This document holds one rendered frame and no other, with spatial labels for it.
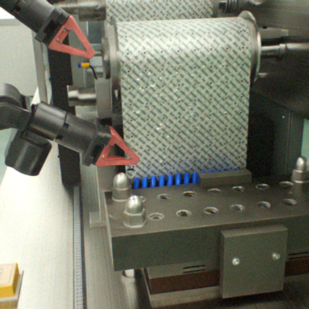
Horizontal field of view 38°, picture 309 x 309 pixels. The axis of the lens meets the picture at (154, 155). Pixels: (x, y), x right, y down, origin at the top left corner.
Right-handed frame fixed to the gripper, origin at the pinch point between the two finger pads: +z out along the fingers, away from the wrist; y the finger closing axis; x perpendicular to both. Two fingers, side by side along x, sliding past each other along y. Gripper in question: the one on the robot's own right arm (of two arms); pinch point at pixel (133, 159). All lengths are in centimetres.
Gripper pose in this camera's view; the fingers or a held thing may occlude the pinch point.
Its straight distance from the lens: 82.7
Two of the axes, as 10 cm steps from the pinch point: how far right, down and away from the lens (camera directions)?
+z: 8.7, 3.9, 3.0
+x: 4.6, -8.6, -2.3
